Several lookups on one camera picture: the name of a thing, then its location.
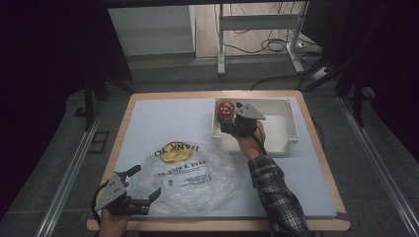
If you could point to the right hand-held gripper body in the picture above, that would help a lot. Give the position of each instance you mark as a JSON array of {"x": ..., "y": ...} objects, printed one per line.
[{"x": 251, "y": 112}]

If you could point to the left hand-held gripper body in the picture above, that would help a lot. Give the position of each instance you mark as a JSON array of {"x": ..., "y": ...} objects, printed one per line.
[{"x": 111, "y": 192}]

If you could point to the white plastic box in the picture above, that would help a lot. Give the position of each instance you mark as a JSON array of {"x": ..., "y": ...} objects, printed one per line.
[{"x": 283, "y": 131}]

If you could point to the clear plastic bag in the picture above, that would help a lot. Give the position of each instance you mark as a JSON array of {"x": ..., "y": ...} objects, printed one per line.
[{"x": 197, "y": 197}]

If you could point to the person's right hand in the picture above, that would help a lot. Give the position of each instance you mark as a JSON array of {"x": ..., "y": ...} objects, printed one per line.
[{"x": 248, "y": 143}]

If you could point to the person's left hand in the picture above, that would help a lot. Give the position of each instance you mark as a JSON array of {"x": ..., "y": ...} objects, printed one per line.
[{"x": 112, "y": 225}]

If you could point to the white table mat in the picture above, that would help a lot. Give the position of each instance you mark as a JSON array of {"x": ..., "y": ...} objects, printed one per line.
[{"x": 164, "y": 121}]

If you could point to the wooden table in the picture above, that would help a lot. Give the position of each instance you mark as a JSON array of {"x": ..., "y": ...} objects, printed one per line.
[{"x": 210, "y": 225}]

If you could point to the black metal stand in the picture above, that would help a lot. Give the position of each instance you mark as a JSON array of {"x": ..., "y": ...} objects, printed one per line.
[
  {"x": 88, "y": 105},
  {"x": 357, "y": 98}
]

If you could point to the white power strip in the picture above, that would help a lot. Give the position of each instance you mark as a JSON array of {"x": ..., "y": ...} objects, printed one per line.
[{"x": 320, "y": 73}]

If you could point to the white cabinet panel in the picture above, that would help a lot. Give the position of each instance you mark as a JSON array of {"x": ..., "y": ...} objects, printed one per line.
[{"x": 151, "y": 29}]

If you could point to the black floor frame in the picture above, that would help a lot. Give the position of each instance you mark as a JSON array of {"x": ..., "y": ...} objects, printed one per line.
[{"x": 99, "y": 142}]

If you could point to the aluminium floor rail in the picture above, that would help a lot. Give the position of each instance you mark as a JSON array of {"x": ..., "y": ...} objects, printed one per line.
[
  {"x": 378, "y": 164},
  {"x": 66, "y": 184}
]

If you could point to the white metal desk frame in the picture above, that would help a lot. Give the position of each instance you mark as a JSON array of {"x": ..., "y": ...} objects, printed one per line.
[{"x": 257, "y": 22}]

